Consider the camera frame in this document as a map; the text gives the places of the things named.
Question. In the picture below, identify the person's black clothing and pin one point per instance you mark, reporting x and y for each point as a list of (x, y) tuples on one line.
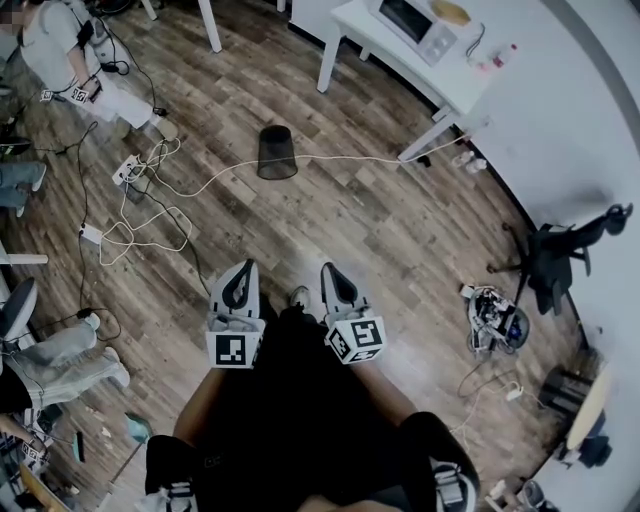
[(300, 400)]

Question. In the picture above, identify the grey stool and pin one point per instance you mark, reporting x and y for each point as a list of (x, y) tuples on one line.
[(17, 307)]

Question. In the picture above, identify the tangled electronics pile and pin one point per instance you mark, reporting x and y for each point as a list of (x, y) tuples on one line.
[(492, 312)]

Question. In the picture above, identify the round wooden table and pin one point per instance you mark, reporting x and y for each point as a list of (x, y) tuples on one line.
[(592, 410)]

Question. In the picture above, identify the clear plastic bottle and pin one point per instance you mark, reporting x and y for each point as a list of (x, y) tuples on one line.
[(477, 165), (460, 159)]

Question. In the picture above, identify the black crate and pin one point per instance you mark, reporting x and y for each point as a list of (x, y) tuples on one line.
[(570, 390)]

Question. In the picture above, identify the black mesh waste basket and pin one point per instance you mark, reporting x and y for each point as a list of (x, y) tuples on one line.
[(276, 152)]

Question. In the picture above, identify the white power adapter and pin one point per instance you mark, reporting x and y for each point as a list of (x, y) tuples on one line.
[(91, 233)]

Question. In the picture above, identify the person's left forearm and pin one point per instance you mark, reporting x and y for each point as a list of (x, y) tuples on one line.
[(200, 400)]

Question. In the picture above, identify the teal dustpan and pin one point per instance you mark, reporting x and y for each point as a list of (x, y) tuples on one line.
[(139, 427)]

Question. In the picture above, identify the black belt box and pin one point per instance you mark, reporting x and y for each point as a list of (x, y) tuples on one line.
[(86, 34)]

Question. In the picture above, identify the yellow oval object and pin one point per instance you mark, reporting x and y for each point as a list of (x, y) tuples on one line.
[(450, 11)]

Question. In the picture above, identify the white microwave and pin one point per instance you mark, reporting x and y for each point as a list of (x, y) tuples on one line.
[(400, 20)]

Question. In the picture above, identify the clear bottle red cap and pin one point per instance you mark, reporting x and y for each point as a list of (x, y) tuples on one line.
[(505, 55)]

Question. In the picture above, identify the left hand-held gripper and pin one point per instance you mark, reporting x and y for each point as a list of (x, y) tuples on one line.
[(232, 350)]

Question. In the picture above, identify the black office chair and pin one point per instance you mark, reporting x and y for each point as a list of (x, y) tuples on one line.
[(550, 265)]

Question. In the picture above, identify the black power adapter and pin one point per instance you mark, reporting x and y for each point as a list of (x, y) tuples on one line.
[(160, 111)]

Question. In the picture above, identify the person's grey shoe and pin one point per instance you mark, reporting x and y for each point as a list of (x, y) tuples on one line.
[(300, 296)]

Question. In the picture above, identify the small white power strip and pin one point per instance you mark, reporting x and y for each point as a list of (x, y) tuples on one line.
[(515, 392)]

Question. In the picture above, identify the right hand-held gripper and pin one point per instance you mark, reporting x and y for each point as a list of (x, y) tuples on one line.
[(362, 335)]

